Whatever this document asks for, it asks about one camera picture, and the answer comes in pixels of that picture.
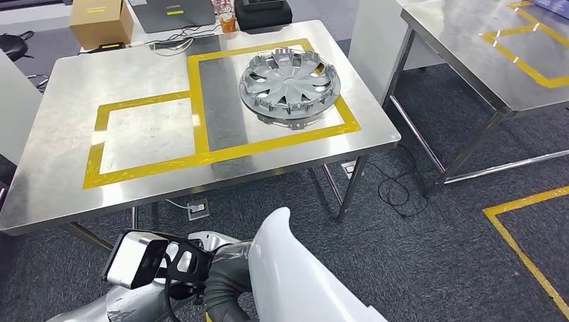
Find blue flat object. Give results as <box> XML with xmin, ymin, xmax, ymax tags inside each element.
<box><xmin>531</xmin><ymin>0</ymin><xmax>569</xmax><ymax>19</ymax></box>

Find silver plastic hubcap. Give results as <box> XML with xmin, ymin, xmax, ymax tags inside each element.
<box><xmin>238</xmin><ymin>47</ymin><xmax>342</xmax><ymax>121</ymax></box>

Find plastic drink cup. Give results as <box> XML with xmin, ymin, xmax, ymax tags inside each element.
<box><xmin>217</xmin><ymin>0</ymin><xmax>238</xmax><ymax>34</ymax></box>

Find grey laptop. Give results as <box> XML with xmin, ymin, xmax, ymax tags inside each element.
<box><xmin>127</xmin><ymin>0</ymin><xmax>217</xmax><ymax>35</ymax></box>

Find stainless steel table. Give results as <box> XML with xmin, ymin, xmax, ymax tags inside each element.
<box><xmin>382</xmin><ymin>0</ymin><xmax>569</xmax><ymax>197</ymax></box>

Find black camera bracket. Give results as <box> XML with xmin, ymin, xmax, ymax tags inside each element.
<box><xmin>151</xmin><ymin>230</ymin><xmax>215</xmax><ymax>288</ymax></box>

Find grey floor socket box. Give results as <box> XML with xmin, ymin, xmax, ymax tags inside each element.
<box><xmin>340</xmin><ymin>160</ymin><xmax>368</xmax><ymax>180</ymax></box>
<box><xmin>187</xmin><ymin>198</ymin><xmax>211</xmax><ymax>222</ymax></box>

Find black floor cable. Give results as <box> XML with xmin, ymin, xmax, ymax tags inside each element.
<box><xmin>364</xmin><ymin>142</ymin><xmax>431</xmax><ymax>219</ymax></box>

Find stainless steel workbench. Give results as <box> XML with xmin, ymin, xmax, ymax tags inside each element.
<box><xmin>0</xmin><ymin>19</ymin><xmax>402</xmax><ymax>254</ymax></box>

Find white cabinet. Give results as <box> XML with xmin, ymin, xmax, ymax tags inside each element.
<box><xmin>347</xmin><ymin>0</ymin><xmax>447</xmax><ymax>106</ymax></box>
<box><xmin>0</xmin><ymin>48</ymin><xmax>44</xmax><ymax>166</ymax></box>

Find black remote controller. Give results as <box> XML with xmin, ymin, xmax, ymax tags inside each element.
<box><xmin>242</xmin><ymin>0</ymin><xmax>287</xmax><ymax>13</ymax></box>

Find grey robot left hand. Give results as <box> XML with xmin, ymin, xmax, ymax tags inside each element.
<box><xmin>203</xmin><ymin>252</ymin><xmax>258</xmax><ymax>322</ymax></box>

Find black power adapter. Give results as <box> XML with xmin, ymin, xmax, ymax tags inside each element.
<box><xmin>91</xmin><ymin>42</ymin><xmax>127</xmax><ymax>53</ymax></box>

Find black stool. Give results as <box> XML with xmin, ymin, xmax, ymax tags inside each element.
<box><xmin>0</xmin><ymin>30</ymin><xmax>36</xmax><ymax>63</ymax></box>

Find black carrying case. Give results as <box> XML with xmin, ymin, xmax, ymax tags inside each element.
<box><xmin>234</xmin><ymin>0</ymin><xmax>294</xmax><ymax>32</ymax></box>

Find yellow floor tape square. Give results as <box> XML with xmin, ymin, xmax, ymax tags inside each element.
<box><xmin>482</xmin><ymin>185</ymin><xmax>569</xmax><ymax>319</ymax></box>

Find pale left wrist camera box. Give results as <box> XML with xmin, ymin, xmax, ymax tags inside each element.
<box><xmin>102</xmin><ymin>230</ymin><xmax>170</xmax><ymax>290</ymax></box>

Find black desk cables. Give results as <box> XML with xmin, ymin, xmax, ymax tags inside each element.
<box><xmin>144</xmin><ymin>24</ymin><xmax>223</xmax><ymax>58</ymax></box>

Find white plastic car part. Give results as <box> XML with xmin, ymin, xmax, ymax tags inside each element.
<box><xmin>246</xmin><ymin>206</ymin><xmax>389</xmax><ymax>322</ymax></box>

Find brown cardboard box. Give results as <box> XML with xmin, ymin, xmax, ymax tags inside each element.
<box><xmin>69</xmin><ymin>0</ymin><xmax>135</xmax><ymax>51</ymax></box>

